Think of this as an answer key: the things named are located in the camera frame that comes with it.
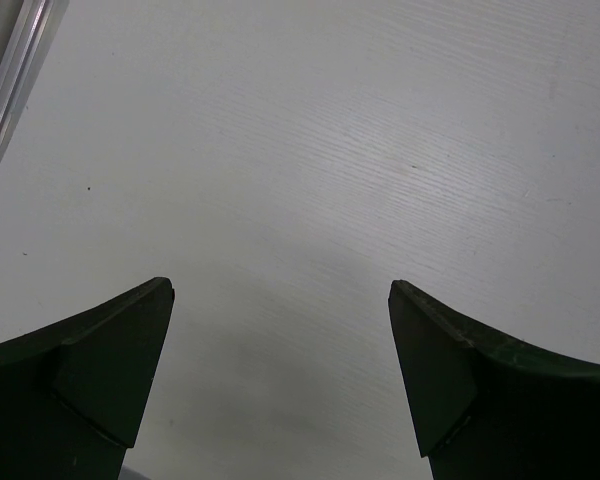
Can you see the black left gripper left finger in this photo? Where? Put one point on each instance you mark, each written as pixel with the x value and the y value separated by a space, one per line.
pixel 73 393

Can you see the aluminium table rail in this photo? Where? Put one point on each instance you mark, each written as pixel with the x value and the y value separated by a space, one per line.
pixel 27 29

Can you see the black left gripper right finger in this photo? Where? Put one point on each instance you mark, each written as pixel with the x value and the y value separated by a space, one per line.
pixel 486 405

